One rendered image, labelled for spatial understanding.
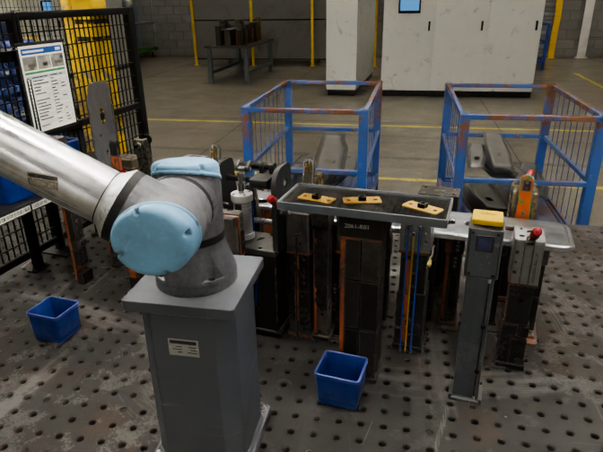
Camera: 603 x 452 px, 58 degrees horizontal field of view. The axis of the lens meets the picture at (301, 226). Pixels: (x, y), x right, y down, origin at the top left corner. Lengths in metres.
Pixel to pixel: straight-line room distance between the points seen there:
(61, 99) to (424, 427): 1.65
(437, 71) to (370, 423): 8.34
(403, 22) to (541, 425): 8.28
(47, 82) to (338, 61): 7.54
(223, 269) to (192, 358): 0.17
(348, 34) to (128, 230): 8.62
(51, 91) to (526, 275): 1.66
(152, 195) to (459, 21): 8.66
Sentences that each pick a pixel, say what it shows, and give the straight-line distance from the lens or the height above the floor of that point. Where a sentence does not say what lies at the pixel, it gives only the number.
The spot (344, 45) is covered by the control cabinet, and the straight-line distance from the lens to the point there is 9.32.
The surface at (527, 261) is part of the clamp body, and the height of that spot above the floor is 1.01.
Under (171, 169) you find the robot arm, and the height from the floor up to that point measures 1.33.
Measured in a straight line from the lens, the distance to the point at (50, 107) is 2.16.
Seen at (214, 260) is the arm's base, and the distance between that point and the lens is 0.96.
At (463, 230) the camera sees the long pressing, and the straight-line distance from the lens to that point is 1.51.
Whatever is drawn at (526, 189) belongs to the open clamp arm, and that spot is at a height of 1.07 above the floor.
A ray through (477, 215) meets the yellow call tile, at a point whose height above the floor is 1.16.
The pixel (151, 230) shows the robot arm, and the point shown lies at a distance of 0.78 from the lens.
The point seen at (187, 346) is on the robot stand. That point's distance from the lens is 1.01.
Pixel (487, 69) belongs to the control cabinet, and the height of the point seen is 0.44.
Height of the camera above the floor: 1.59
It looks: 23 degrees down
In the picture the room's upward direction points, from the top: 1 degrees counter-clockwise
